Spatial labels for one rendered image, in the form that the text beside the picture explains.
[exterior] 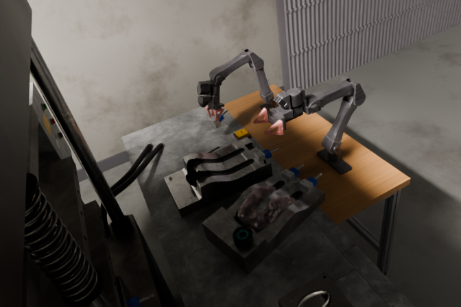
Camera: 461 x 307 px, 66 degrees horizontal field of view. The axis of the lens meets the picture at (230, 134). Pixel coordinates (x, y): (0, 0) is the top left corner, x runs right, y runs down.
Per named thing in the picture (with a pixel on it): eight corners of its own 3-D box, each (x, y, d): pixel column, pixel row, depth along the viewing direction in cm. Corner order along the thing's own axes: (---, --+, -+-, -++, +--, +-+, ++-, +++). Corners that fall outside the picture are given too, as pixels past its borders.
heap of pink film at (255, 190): (269, 183, 169) (268, 171, 165) (300, 201, 158) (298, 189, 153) (230, 216, 157) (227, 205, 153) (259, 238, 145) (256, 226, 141)
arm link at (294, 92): (294, 98, 144) (318, 88, 147) (282, 90, 150) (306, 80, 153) (296, 121, 151) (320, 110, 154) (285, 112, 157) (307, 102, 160)
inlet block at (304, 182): (317, 175, 173) (317, 167, 170) (325, 179, 170) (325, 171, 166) (300, 190, 167) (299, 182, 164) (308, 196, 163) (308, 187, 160)
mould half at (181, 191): (249, 149, 202) (245, 130, 194) (272, 175, 182) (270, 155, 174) (166, 185, 189) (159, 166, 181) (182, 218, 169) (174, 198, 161)
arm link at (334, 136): (328, 153, 173) (357, 91, 161) (319, 146, 178) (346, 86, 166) (337, 153, 176) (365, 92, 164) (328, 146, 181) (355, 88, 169)
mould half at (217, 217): (282, 176, 181) (280, 160, 174) (324, 200, 163) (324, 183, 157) (206, 238, 157) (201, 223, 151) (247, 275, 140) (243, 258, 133)
